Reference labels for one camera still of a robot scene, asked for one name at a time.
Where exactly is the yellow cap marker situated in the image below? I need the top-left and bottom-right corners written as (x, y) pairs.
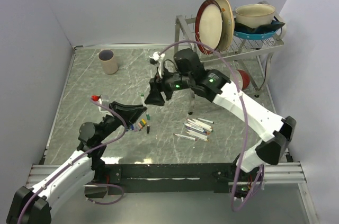
top-left (192, 135), bottom-right (209, 142)

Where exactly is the black cap marker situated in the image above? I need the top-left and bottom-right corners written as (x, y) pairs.
top-left (198, 118), bottom-right (214, 124)

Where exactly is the blue baking dish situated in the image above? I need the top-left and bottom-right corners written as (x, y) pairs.
top-left (234, 17), bottom-right (285, 40)

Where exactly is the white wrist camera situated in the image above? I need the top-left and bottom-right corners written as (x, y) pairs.
top-left (91, 95), bottom-right (111, 115)
top-left (149, 51), bottom-right (165, 78)

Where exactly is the dark blue cloth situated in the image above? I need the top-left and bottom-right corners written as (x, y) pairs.
top-left (234, 16), bottom-right (285, 34)

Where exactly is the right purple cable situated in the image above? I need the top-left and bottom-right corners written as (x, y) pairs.
top-left (158, 40), bottom-right (265, 213)

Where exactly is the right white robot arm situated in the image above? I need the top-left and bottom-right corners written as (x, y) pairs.
top-left (145, 49), bottom-right (296, 181)

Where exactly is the green cap marker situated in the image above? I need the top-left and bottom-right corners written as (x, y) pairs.
top-left (140, 93), bottom-right (150, 121)

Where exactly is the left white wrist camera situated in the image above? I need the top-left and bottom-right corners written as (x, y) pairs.
top-left (91, 95), bottom-right (111, 115)

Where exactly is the steel dish rack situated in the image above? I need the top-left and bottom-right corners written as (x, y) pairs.
top-left (175, 0), bottom-right (287, 111)

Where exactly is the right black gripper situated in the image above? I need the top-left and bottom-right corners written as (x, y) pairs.
top-left (144, 65), bottom-right (193, 107)

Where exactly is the beige ceramic bowl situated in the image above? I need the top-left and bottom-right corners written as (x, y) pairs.
top-left (235, 4), bottom-right (276, 28)

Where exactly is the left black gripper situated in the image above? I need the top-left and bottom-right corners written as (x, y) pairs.
top-left (97, 101), bottom-right (147, 142)

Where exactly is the red rimmed white plate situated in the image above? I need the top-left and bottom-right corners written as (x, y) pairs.
top-left (194, 0), bottom-right (224, 50)

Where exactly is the red white bowl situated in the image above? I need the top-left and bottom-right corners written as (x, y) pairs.
top-left (235, 69), bottom-right (250, 90)

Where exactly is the beige plate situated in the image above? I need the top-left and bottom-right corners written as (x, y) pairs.
top-left (216, 0), bottom-right (235, 51)

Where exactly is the beige cylindrical cup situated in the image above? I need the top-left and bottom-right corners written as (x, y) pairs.
top-left (98, 50), bottom-right (119, 75)

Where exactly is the grey marker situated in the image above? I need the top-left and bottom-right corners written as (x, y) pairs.
top-left (187, 130), bottom-right (208, 137)

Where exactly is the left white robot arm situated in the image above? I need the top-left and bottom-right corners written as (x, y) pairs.
top-left (6, 97), bottom-right (147, 223)

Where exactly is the black base frame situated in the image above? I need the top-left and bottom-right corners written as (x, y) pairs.
top-left (90, 158), bottom-right (236, 193)

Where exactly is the pink cap marker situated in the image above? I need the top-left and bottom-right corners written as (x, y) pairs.
top-left (173, 133), bottom-right (197, 141)

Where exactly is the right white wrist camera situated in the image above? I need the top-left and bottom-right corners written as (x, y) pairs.
top-left (149, 51), bottom-right (165, 78)

